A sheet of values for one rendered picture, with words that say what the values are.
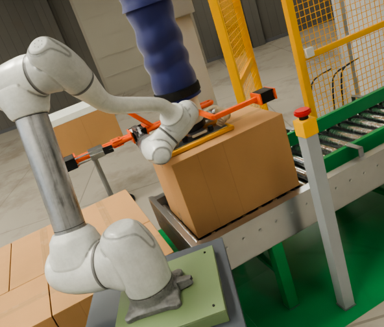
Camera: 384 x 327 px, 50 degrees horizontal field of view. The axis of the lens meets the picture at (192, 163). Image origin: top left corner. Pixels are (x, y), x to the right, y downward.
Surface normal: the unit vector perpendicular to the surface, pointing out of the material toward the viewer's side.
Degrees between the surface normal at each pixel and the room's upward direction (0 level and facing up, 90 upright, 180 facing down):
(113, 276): 86
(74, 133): 90
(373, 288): 0
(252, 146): 90
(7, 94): 80
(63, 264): 71
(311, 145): 90
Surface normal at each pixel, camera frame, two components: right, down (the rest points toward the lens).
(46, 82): 0.13, 0.76
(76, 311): 0.37, 0.24
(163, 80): -0.33, 0.22
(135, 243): 0.41, -0.24
